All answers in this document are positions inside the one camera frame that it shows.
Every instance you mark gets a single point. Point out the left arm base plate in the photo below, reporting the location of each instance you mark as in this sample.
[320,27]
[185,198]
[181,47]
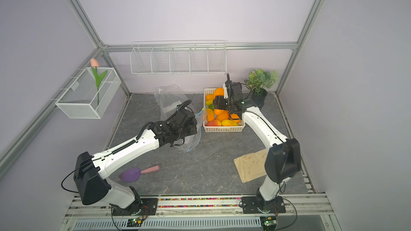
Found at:
[142,207]

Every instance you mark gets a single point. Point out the black glossy plant pot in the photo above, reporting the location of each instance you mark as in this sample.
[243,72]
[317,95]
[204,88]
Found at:
[259,98]

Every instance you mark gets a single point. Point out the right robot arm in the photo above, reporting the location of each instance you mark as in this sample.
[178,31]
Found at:
[283,160]

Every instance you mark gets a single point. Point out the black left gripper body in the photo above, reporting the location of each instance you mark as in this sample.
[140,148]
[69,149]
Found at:
[191,130]

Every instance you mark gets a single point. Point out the large orange mango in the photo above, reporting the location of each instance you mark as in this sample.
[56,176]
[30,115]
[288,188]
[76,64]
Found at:
[219,92]

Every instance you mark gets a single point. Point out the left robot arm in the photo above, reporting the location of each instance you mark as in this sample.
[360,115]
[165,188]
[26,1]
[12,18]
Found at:
[92,172]

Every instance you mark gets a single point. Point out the white perforated plastic basket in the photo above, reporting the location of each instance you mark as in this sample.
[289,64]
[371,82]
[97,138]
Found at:
[207,99]

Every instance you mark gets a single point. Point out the white mesh wall basket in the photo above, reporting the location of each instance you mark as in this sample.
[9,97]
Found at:
[79,100]

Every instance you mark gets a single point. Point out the pink artificial tulip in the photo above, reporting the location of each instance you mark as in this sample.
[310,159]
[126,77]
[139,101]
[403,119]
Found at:
[98,77]

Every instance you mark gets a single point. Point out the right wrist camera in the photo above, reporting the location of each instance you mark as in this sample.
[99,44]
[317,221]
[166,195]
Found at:
[233,90]

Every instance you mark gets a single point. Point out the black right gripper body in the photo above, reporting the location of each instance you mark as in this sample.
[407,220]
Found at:
[222,103]

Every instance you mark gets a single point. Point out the orange mango top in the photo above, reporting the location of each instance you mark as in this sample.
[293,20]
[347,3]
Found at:
[221,114]

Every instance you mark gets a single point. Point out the orange mango middle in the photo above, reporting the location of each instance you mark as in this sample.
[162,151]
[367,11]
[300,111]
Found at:
[210,115]

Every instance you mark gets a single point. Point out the white wire wall shelf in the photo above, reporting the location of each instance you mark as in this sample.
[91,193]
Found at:
[182,57]

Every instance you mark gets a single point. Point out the purple pink scoop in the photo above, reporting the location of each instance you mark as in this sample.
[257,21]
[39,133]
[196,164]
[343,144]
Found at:
[133,174]

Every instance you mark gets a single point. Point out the clear zip-top bag blue zipper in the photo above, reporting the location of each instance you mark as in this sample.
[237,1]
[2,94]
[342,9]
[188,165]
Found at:
[192,134]

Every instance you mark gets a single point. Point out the green artificial plant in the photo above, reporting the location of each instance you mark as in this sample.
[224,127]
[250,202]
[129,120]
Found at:
[259,80]

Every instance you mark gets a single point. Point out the beige work glove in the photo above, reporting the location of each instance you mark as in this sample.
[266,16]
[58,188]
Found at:
[251,166]

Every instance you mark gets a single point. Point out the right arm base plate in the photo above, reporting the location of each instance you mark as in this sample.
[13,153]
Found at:
[256,204]

